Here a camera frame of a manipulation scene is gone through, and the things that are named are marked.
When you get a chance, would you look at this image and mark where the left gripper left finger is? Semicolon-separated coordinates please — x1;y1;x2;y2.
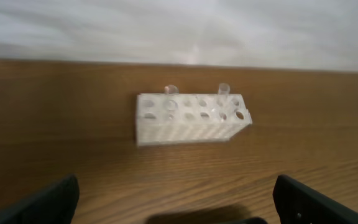
0;174;81;224

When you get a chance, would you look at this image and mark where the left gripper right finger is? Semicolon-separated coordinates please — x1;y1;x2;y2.
272;174;358;224

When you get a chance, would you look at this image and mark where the white test tube rack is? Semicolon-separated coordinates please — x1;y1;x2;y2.
135;92;254;147

